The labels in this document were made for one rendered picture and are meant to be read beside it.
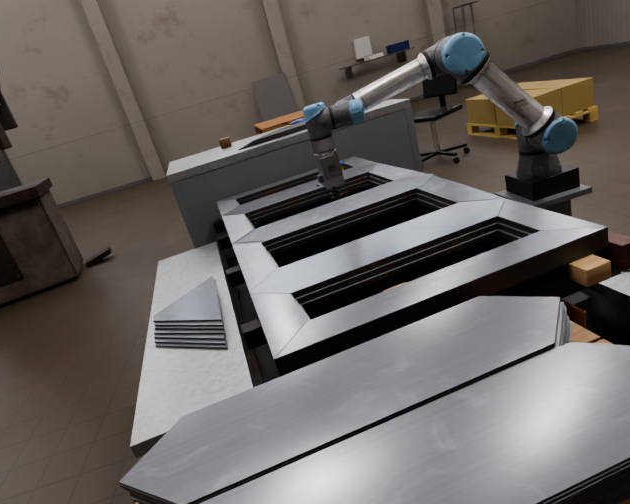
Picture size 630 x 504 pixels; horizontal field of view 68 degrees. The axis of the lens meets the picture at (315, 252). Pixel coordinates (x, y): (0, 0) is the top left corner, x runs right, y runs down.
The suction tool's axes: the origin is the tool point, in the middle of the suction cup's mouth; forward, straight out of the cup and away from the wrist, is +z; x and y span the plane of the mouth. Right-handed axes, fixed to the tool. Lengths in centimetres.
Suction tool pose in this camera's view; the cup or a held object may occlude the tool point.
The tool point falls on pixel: (336, 196)
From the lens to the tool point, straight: 163.3
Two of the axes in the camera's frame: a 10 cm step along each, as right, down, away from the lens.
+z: 2.6, 9.0, 3.5
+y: 2.2, 3.0, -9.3
